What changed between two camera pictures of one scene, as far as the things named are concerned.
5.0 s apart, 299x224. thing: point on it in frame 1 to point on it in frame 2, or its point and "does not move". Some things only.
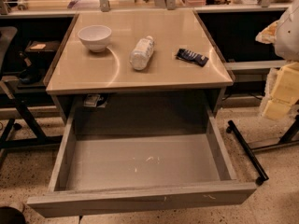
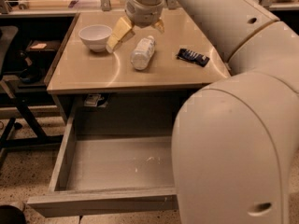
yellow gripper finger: x=268 y=35 to x=160 y=25
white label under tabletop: x=92 y=100 does not move
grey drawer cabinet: x=137 y=67 does not move
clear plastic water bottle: x=142 y=52 does not move
